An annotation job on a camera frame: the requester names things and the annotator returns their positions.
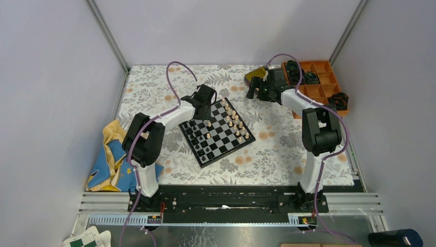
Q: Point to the black grey chess board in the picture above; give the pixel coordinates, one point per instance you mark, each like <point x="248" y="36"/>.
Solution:
<point x="224" y="134"/>

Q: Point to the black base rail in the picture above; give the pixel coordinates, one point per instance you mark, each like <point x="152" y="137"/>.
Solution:
<point x="226" y="204"/>

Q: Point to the rolled blue floral tie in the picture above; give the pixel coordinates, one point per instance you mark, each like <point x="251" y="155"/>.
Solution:
<point x="292" y="66"/>

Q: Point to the green white checker card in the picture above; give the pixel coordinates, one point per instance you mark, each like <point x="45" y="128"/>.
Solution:
<point x="89" y="238"/>

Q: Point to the floral table mat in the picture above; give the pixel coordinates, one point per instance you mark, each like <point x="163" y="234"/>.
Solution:
<point x="276" y="157"/>

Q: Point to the orange wooden divider tray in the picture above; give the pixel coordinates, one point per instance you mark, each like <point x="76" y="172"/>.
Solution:
<point x="328" y="82"/>

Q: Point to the dark blue cylinder bottle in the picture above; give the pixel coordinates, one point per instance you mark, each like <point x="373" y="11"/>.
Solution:
<point x="396" y="238"/>

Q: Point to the blue yellow cloth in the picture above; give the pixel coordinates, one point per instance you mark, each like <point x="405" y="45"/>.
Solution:
<point x="111" y="170"/>

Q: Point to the rolled black orange tie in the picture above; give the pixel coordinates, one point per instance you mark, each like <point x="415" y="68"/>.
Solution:
<point x="339" y="100"/>

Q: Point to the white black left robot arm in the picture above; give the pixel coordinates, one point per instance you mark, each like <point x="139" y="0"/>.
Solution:
<point x="143" y="140"/>

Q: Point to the rolled green floral tie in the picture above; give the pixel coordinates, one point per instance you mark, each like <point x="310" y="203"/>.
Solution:
<point x="311" y="78"/>

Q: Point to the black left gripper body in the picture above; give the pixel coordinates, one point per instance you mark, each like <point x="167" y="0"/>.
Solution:
<point x="205" y="115"/>

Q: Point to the rolled dark floral tie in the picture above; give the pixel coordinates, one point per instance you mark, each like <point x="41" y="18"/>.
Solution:
<point x="294" y="76"/>

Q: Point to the gold tin box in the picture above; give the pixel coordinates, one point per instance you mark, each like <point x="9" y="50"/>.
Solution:
<point x="258" y="72"/>

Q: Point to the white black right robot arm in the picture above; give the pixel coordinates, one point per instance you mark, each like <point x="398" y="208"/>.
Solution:
<point x="321" y="132"/>

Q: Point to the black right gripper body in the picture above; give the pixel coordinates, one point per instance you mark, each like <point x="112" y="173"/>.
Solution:
<point x="264" y="90"/>

